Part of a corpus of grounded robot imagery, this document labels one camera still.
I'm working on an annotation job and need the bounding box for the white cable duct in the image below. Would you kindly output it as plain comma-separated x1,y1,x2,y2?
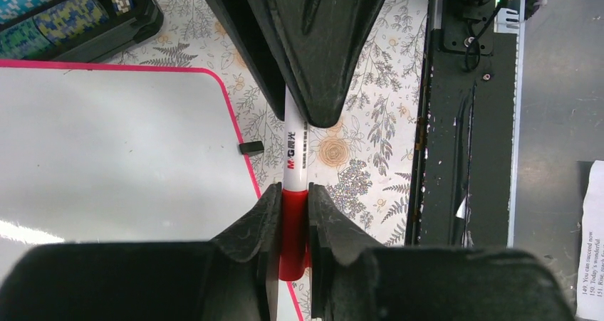
494,0,527,248

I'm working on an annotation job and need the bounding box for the white red whiteboard marker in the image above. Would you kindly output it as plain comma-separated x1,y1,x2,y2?
279,88,308,281

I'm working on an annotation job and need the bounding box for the pink framed whiteboard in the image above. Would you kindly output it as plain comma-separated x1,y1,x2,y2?
1,60,302,320

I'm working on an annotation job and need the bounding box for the white printed paper sheet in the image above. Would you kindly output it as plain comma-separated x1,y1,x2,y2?
576,161,603,320

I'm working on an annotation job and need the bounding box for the black poker chip case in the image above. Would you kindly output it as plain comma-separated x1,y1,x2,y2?
1,0,164,63

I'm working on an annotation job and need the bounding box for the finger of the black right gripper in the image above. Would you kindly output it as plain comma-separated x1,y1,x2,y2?
247,0,385,128
205,0,286,121

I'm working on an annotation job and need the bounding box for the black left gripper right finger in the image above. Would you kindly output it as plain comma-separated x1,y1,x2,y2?
308,183,381,320

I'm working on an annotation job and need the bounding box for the floral tablecloth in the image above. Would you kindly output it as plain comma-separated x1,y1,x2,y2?
108,0,432,321

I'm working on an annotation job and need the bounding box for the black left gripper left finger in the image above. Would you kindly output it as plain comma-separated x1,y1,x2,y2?
209,183,282,320

